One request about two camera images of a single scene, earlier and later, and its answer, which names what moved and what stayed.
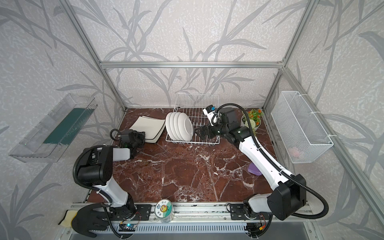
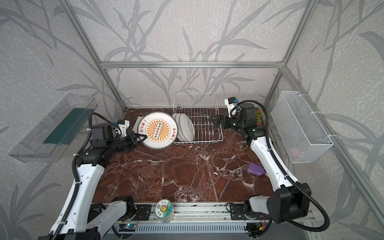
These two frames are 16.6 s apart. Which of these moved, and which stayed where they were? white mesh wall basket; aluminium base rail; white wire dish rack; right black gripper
Moved: right black gripper
Stayed: white mesh wall basket; aluminium base rail; white wire dish rack
